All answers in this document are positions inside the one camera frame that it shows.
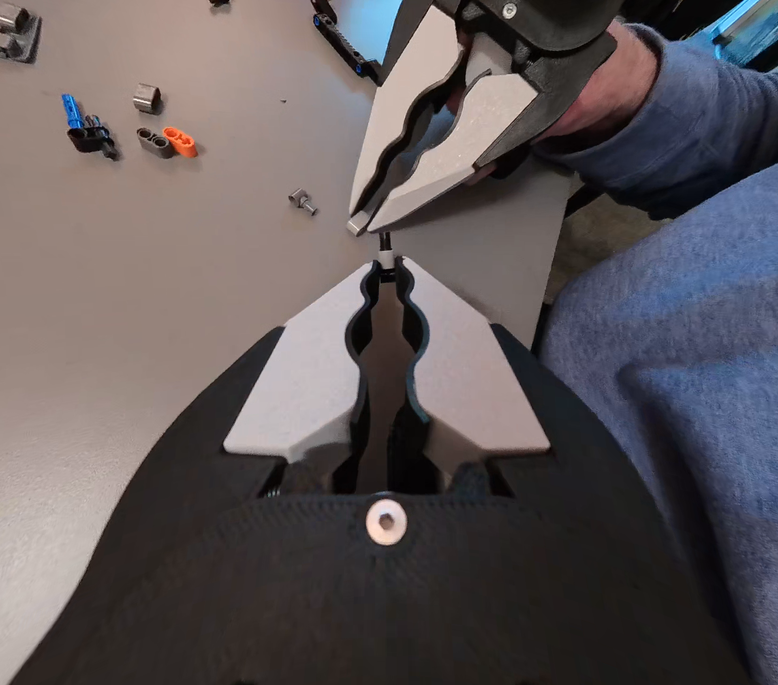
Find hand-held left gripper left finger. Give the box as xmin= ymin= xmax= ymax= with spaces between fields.
xmin=223 ymin=261 xmax=383 ymax=494

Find person's right hand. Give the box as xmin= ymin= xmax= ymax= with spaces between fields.
xmin=529 ymin=19 xmax=662 ymax=148

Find person's blue sweatshirt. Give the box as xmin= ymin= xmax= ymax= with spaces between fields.
xmin=538 ymin=165 xmax=778 ymax=685

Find black gear rack blue pins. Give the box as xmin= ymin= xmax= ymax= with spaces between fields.
xmin=313 ymin=12 xmax=385 ymax=85

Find blue pin with black connector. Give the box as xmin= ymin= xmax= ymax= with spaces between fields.
xmin=61 ymin=92 xmax=121 ymax=162

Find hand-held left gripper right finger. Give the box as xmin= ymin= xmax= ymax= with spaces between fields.
xmin=394 ymin=255 xmax=552 ymax=494

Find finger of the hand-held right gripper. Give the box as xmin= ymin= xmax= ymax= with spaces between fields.
xmin=348 ymin=4 xmax=468 ymax=221
xmin=366 ymin=32 xmax=541 ymax=234

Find orange two-hole beam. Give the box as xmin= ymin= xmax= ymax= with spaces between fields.
xmin=162 ymin=125 xmax=200 ymax=159

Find person's right forearm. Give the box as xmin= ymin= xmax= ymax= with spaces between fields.
xmin=535 ymin=23 xmax=778 ymax=221

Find grey lego panel piece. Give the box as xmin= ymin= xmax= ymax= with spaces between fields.
xmin=0 ymin=1 xmax=43 ymax=64

